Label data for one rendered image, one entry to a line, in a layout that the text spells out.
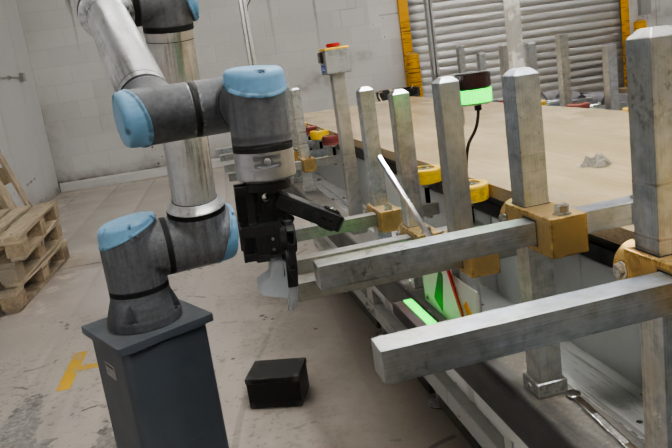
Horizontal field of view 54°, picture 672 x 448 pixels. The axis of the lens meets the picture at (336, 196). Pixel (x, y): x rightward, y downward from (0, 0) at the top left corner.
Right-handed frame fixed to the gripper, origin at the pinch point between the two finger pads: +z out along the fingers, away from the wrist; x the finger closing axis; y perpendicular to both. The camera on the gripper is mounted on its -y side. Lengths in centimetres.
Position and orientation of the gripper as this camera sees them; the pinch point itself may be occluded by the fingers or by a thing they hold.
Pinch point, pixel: (295, 302)
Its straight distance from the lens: 106.2
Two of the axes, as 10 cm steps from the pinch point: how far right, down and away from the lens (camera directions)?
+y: -9.7, 1.4, -1.9
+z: 1.0, 9.8, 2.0
